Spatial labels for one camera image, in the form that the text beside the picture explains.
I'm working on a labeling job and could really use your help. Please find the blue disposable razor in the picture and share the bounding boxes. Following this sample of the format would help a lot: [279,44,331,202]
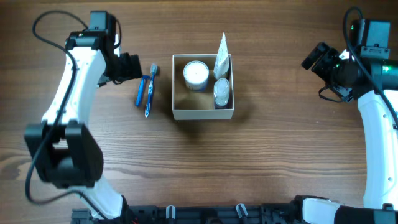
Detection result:
[135,75,150,107]

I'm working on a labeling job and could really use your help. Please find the blue white toothbrush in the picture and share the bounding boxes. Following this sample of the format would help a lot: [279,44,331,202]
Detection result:
[145,63,158,118]

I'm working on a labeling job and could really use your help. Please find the white cotton swab container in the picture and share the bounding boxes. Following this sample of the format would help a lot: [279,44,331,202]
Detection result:
[183,60,210,91]

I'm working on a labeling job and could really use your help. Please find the white floral cream tube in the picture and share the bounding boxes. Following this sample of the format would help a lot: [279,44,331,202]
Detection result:
[213,33,229,80]

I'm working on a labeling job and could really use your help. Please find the dark blue sanitizer bottle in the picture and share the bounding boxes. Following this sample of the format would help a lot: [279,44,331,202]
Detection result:
[213,78,230,109]

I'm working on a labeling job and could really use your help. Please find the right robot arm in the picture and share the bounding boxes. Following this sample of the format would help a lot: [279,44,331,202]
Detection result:
[298,42,397,223]

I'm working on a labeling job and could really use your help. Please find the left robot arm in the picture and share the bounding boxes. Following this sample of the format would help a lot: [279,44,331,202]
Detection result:
[24,29,141,223]

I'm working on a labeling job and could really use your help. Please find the beige open cardboard box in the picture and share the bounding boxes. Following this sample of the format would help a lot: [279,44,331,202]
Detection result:
[172,54,235,120]

